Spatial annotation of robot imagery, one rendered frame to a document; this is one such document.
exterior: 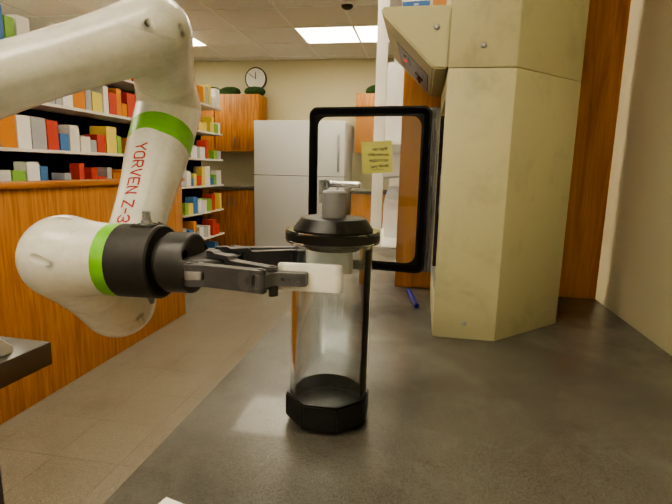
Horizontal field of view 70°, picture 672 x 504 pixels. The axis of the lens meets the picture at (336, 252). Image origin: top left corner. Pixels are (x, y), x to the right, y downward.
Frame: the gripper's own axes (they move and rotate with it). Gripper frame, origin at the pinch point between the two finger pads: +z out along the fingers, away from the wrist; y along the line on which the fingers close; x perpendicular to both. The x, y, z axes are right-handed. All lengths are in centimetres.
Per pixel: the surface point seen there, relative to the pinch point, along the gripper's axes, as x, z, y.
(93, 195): 6, -182, 201
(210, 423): 18.3, -13.2, -4.9
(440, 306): 13.1, 14.4, 32.2
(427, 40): -32.6, 10.3, 32.4
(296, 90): -112, -161, 588
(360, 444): 18.6, 4.7, -5.4
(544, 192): -7, 33, 40
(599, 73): -33, 49, 70
